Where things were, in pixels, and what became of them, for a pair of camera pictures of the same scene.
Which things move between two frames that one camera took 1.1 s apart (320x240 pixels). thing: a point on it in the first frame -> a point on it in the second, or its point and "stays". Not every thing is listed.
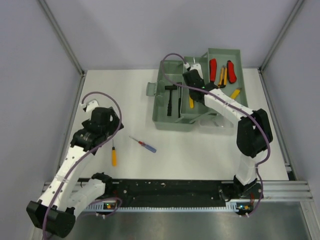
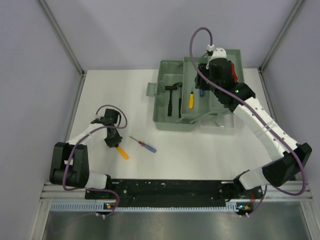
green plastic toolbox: x=173 y=107 stays
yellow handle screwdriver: x=114 y=156 -> x=122 y=152
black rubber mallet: x=170 y=88 stays
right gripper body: x=191 y=91 -> x=203 y=67
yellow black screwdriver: x=191 y=103 stays
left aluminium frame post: x=63 y=37 stays
